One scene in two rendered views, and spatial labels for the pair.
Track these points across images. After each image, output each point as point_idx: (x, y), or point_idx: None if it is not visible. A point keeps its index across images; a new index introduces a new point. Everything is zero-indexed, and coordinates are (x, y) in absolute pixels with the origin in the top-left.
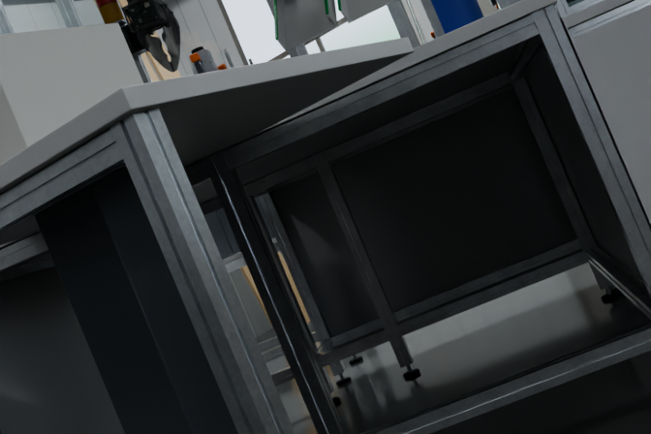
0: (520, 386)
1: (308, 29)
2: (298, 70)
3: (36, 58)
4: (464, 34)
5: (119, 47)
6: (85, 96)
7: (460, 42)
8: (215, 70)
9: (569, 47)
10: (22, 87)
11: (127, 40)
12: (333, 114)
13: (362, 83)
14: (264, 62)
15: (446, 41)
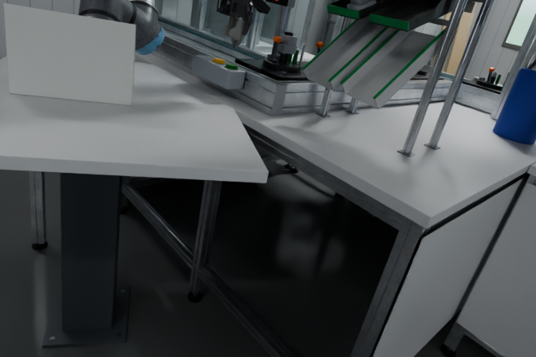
0: (260, 338)
1: (327, 76)
2: (92, 170)
3: (45, 29)
4: (355, 182)
5: (125, 41)
6: (75, 64)
7: (349, 183)
8: (289, 52)
9: (407, 258)
10: (22, 45)
11: None
12: (273, 146)
13: (289, 148)
14: (51, 158)
15: (343, 174)
